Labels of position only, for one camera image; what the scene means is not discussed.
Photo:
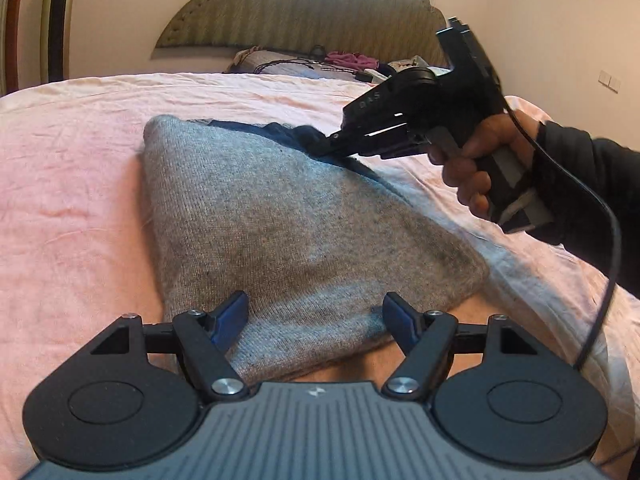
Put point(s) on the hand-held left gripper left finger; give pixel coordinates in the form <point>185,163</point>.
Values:
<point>227,317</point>

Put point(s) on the grey and navy sweater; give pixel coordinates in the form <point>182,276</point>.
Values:
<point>280,230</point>

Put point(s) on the gold tower air conditioner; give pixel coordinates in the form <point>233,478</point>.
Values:
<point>59,20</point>

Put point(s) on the pink bed sheet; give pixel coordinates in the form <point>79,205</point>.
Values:
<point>75,185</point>

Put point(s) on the olive padded headboard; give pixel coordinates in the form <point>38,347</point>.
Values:
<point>310,10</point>

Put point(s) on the red wooden frame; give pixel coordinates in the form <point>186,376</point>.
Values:
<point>15,25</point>

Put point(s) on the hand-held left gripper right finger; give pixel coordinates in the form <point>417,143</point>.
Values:
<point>402,317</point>

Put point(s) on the grey pillow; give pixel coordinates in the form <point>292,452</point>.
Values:
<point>260,60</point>

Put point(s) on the person's right hand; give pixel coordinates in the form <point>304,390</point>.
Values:
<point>465,175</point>

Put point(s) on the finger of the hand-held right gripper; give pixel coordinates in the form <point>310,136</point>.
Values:
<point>360,131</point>
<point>380,147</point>

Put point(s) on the magenta cloth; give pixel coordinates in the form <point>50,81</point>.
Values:
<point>347,59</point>

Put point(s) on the white wall switch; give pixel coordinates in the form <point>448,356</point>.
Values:
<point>611,81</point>

